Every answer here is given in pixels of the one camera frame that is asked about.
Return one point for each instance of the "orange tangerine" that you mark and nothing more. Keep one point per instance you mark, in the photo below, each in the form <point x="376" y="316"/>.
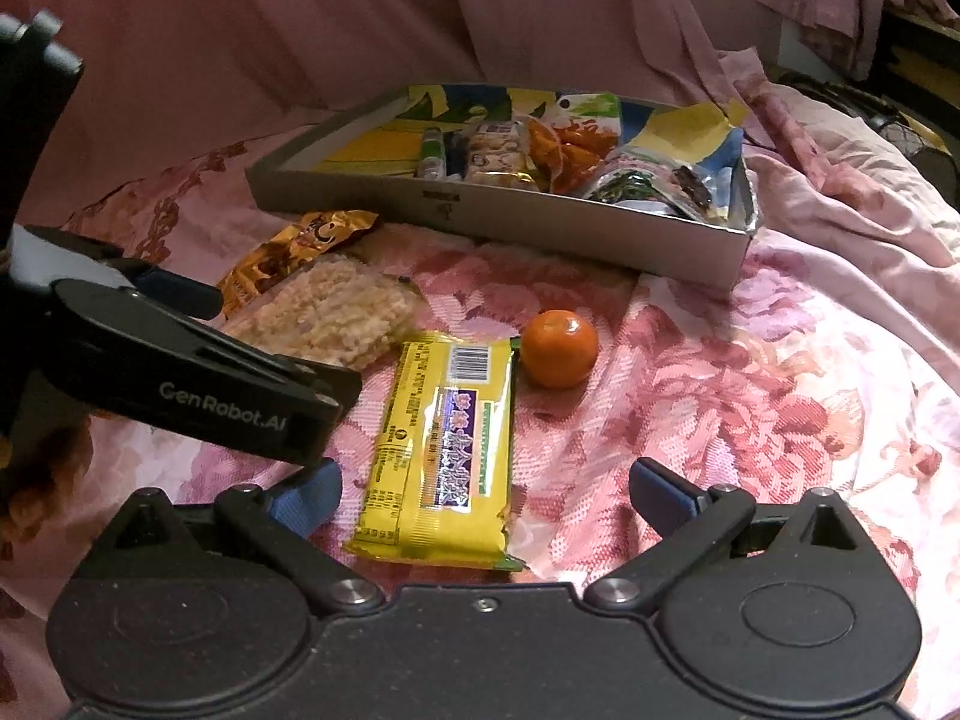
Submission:
<point x="559" y="349"/>

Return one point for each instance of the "green snack stick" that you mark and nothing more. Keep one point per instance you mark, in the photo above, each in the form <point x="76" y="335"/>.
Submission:
<point x="433" y="154"/>

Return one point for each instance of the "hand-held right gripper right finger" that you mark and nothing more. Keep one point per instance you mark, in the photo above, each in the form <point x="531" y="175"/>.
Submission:
<point x="660" y="495"/>

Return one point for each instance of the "pink floral blanket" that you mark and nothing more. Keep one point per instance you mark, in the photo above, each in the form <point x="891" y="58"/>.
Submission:
<point x="712" y="390"/>

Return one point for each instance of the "green seaweed packet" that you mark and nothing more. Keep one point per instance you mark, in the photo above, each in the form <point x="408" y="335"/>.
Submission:
<point x="630" y="184"/>

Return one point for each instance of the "pink curtain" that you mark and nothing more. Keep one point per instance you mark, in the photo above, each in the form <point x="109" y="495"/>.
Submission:
<point x="300" y="30"/>

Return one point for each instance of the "orange snack packet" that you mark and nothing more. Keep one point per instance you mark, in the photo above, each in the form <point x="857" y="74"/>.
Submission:
<point x="570" y="146"/>

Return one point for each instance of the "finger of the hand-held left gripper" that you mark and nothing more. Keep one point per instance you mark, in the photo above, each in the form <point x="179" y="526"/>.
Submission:
<point x="176" y="291"/>
<point x="187" y="382"/>

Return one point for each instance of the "wooden shelf unit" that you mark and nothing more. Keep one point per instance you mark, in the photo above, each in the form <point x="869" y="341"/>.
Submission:
<point x="926" y="37"/>

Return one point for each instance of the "yellow snack packet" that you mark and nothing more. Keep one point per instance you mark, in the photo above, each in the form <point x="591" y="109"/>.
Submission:
<point x="442" y="450"/>

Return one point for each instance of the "dark snack packet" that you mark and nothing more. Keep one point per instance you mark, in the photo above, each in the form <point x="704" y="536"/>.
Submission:
<point x="701" y="191"/>

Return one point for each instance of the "person's left hand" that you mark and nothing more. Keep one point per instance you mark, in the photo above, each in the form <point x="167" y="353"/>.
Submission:
<point x="41" y="480"/>

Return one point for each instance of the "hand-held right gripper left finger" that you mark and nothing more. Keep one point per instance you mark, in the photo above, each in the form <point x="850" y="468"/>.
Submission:
<point x="304" y="499"/>

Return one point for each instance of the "clear rice crisp packet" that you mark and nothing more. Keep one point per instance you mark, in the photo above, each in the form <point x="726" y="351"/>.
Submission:
<point x="330" y="311"/>

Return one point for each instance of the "dark bag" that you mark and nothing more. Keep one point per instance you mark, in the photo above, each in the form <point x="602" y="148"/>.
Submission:
<point x="870" y="109"/>

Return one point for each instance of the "grey cardboard box tray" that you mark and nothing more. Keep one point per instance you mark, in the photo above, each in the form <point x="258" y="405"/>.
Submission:
<point x="525" y="229"/>

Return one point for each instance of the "gold brown snack packet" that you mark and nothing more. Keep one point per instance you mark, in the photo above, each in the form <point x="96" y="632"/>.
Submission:
<point x="300" y="247"/>

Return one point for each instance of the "pink rice cracker pack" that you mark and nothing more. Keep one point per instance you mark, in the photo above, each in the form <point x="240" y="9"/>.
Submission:
<point x="499" y="154"/>

